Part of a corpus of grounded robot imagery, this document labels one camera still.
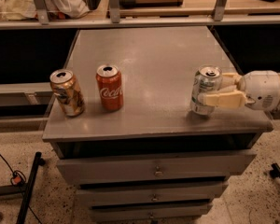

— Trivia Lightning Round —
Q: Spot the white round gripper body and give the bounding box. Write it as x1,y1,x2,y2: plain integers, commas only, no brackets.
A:
239,71,280,111

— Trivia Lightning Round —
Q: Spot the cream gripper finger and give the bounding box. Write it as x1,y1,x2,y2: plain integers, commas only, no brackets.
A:
220,73,242,89
198,91,246,108

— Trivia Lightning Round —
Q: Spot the green 7up can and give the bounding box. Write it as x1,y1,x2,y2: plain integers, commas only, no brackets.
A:
190,65,222,116

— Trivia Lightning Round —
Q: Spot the red Coca-Cola can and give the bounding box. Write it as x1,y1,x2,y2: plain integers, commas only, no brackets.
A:
96,64,123,111

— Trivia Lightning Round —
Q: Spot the gold brown soda can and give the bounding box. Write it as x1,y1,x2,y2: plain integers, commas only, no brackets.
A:
49,69,85,117

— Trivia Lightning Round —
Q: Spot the top grey drawer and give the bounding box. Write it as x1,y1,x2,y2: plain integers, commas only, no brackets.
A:
57,149,256,185

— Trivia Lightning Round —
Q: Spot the grey drawer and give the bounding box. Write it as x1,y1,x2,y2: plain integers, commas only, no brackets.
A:
90,202,213,222
77,181,228,206
57,149,256,185

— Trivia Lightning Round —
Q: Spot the black stand leg right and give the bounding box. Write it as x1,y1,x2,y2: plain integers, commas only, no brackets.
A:
269,163,280,179

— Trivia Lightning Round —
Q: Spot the black stand leg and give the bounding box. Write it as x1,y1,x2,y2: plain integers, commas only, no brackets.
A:
16,152,46,224
269,163,280,179

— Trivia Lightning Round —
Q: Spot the middle grey drawer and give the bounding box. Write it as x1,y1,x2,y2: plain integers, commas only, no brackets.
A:
77,181,228,206

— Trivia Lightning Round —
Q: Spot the grey drawer cabinet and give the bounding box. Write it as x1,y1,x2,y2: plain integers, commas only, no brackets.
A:
43,27,273,213

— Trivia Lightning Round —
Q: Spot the bottom grey drawer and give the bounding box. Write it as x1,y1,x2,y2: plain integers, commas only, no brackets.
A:
90,202,213,222

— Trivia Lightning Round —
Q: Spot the white cloth on shelf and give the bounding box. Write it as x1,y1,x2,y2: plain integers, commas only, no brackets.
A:
0,0,90,21

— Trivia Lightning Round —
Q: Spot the black stand leg left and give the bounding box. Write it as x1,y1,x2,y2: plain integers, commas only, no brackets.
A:
16,152,46,224

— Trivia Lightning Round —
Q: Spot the metal shelf bracket right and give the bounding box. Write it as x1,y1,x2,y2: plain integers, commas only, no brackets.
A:
212,0,228,21

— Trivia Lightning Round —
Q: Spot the metal shelf bracket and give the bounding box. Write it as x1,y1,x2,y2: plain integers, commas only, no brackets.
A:
34,0,49,25
212,0,228,21
109,0,120,23

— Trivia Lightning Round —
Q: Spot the metal shelf bracket middle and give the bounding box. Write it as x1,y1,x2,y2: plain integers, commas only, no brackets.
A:
109,0,120,23

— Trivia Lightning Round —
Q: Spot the metal shelf bracket left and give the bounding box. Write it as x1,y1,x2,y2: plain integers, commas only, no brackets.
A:
34,0,49,25

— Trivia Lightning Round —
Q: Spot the black cable with red clip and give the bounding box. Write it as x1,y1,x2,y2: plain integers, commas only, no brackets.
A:
0,143,45,224

